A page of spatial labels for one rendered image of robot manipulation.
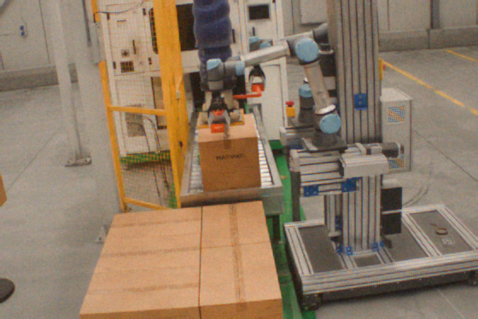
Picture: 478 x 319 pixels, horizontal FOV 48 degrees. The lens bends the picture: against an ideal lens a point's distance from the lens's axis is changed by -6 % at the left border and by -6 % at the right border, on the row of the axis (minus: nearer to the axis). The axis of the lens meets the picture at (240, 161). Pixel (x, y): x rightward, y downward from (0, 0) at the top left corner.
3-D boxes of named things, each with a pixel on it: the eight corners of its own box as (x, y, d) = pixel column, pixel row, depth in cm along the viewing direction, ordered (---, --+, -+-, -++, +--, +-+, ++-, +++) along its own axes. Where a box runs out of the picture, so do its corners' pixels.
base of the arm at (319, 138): (334, 137, 331) (334, 121, 328) (340, 145, 317) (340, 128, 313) (309, 140, 330) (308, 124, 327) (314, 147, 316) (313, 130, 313)
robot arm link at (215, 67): (223, 60, 287) (206, 61, 286) (224, 80, 290) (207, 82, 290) (222, 57, 294) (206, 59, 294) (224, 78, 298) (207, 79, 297)
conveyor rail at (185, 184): (193, 129, 607) (191, 112, 601) (198, 128, 607) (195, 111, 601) (183, 221, 389) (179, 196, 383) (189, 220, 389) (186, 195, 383)
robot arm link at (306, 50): (338, 124, 314) (310, 32, 296) (345, 131, 300) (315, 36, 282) (318, 131, 315) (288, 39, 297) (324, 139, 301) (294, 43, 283)
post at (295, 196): (292, 224, 460) (285, 106, 427) (300, 223, 460) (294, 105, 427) (293, 229, 453) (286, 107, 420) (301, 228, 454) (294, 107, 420)
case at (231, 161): (205, 168, 445) (199, 118, 432) (255, 163, 446) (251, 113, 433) (204, 197, 389) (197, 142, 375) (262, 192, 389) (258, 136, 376)
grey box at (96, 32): (99, 59, 431) (94, 22, 421) (106, 58, 431) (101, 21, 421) (94, 63, 412) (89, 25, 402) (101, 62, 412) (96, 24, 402)
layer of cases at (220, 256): (125, 264, 389) (115, 213, 376) (265, 252, 390) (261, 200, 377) (95, 376, 276) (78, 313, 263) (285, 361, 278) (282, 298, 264)
